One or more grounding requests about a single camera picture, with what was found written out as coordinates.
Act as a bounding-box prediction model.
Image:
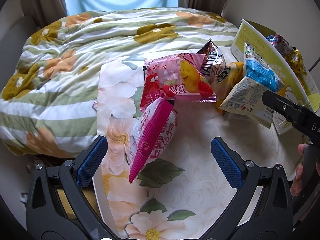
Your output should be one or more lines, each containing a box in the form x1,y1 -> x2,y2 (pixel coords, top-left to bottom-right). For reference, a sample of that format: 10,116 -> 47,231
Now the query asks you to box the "green cardboard box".
230,18 -> 320,136

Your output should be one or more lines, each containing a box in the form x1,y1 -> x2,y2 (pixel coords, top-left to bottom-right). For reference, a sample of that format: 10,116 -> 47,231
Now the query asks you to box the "pink white snack bag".
128,98 -> 177,183

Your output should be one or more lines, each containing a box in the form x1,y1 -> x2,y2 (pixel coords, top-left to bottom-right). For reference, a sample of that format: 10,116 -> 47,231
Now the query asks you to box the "blue white snack bag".
219,42 -> 284,128

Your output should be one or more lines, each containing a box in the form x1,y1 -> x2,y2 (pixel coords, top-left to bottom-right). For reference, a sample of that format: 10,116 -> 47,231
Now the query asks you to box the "person right hand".
290,144 -> 308,197

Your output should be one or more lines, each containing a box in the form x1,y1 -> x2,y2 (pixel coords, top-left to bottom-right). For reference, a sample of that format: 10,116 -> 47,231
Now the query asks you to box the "floral striped quilt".
1,8 -> 238,158

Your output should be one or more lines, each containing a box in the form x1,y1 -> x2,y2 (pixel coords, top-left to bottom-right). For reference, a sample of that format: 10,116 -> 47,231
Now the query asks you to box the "brown chocolate snack bag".
197,38 -> 231,83

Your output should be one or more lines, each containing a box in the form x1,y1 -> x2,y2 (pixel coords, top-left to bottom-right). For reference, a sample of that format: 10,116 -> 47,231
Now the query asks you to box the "yellow snack bag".
212,62 -> 244,115

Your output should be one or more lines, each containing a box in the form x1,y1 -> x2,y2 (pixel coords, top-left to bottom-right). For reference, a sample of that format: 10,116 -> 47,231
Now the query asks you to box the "gold foil snack bag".
284,47 -> 306,75

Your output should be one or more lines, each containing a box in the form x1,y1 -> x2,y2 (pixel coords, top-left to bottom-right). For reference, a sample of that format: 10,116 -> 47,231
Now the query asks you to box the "left brown curtain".
20,0 -> 67,27

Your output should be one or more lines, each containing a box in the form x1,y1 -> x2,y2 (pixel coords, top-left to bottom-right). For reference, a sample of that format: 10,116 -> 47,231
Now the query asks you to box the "floral tablecloth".
94,53 -> 306,239

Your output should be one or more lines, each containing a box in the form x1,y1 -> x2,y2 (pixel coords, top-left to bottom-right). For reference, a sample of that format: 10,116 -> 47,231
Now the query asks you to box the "red pink snack bag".
140,53 -> 216,111

